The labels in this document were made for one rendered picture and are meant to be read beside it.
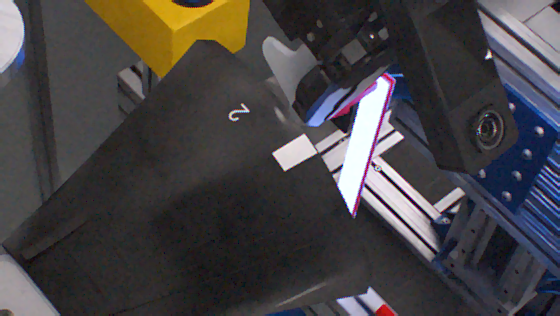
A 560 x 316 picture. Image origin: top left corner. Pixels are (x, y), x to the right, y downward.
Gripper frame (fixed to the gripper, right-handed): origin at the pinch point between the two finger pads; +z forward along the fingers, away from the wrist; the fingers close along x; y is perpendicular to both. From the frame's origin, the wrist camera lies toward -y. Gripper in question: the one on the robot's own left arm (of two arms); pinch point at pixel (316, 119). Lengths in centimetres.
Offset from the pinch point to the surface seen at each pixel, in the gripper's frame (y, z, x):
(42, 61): 47, 98, -24
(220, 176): 1.6, 9.4, 3.7
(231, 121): 4.8, 9.6, 0.3
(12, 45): 7.2, -16.7, 20.6
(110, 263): 0.5, 9.6, 14.1
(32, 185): 38, 128, -20
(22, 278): 3.0, 11.3, 19.1
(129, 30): 23.5, 35.0, -9.4
